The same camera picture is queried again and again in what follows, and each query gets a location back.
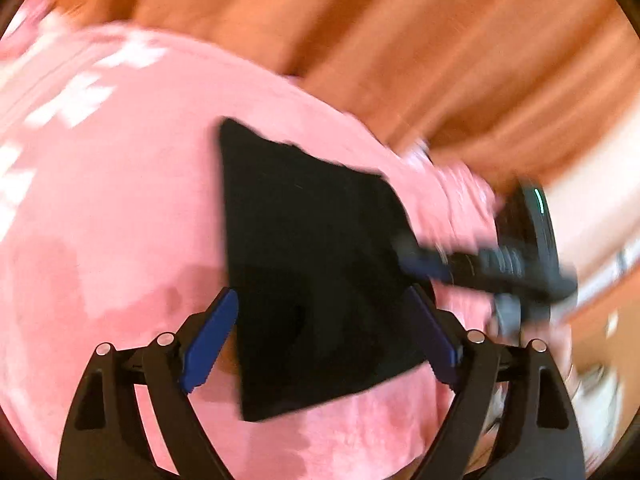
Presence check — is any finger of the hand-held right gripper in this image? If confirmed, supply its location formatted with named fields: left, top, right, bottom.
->
left=392, top=237, right=485, bottom=287

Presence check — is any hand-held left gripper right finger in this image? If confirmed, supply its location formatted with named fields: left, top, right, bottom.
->
left=405, top=284, right=586, bottom=480

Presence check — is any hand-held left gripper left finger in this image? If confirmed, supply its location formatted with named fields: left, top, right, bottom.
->
left=57, top=287, right=240, bottom=480

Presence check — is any black long-sleeve top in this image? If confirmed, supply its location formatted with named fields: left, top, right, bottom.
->
left=217, top=117, right=441, bottom=423

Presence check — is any person's right forearm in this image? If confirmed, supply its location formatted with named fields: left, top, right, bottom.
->
left=542, top=172, right=632, bottom=281

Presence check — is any pink printed blanket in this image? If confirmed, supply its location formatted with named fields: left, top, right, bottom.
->
left=0, top=0, right=506, bottom=480

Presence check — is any orange curtain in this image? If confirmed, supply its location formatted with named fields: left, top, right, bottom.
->
left=30, top=0, right=640, bottom=191

